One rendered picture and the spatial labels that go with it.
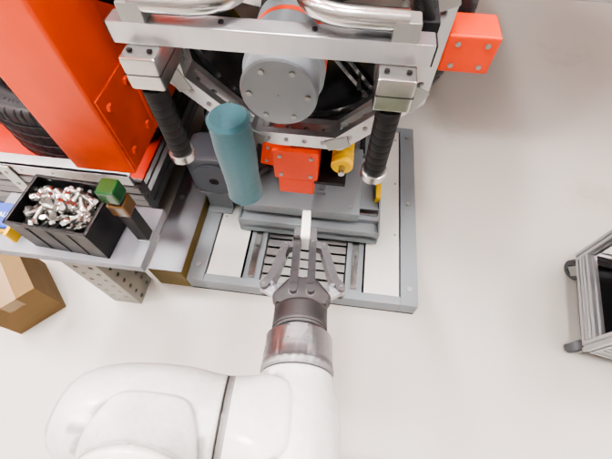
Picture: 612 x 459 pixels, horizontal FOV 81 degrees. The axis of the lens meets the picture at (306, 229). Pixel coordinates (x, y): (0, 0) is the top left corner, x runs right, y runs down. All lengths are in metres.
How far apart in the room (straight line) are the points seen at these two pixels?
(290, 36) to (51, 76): 0.52
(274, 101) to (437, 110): 1.43
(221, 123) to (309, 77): 0.23
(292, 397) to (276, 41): 0.42
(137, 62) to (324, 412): 0.48
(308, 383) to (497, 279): 1.18
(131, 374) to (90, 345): 1.04
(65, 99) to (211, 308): 0.79
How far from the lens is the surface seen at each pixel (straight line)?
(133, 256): 0.98
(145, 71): 0.57
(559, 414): 1.47
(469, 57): 0.76
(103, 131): 0.93
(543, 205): 1.80
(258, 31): 0.51
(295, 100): 0.62
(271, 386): 0.41
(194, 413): 0.40
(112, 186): 0.83
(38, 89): 0.92
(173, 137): 0.64
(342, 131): 0.87
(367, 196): 1.37
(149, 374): 0.42
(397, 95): 0.51
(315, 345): 0.45
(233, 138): 0.75
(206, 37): 0.54
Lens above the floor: 1.24
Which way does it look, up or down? 60 degrees down
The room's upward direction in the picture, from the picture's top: straight up
